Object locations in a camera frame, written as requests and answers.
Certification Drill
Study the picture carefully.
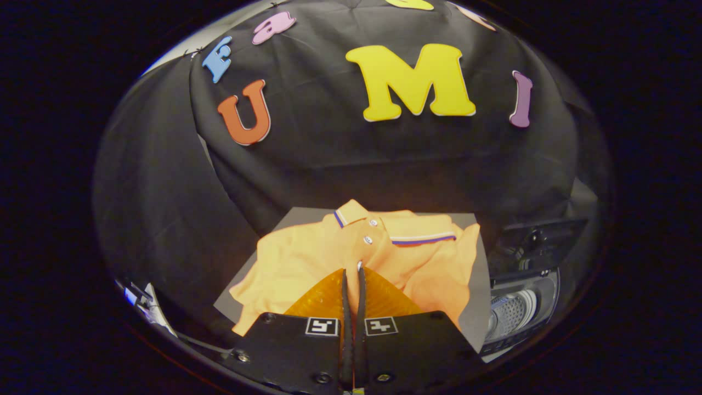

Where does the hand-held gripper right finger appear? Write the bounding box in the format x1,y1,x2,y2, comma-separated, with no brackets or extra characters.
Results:
354,262,486,395

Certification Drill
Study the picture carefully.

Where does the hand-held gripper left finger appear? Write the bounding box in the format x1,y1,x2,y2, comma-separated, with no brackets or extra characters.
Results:
222,268,352,395

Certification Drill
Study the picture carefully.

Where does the orange polo shirt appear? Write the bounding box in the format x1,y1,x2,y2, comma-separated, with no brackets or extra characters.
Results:
229,199,482,336

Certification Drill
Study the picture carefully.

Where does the grey washing machine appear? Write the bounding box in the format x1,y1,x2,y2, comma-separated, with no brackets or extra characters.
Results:
480,266,563,357

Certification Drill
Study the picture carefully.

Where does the dark washing machine lid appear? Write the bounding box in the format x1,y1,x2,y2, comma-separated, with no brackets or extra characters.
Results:
494,218,587,275

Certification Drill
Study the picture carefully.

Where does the grey cabinet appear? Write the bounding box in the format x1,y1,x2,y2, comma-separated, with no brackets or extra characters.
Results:
213,207,491,353

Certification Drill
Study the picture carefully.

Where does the black backdrop cloth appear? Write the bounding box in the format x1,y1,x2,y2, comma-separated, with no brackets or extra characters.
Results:
92,0,612,341

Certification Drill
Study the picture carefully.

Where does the white and blue equipment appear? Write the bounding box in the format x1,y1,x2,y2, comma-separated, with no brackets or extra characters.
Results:
115,279,176,336

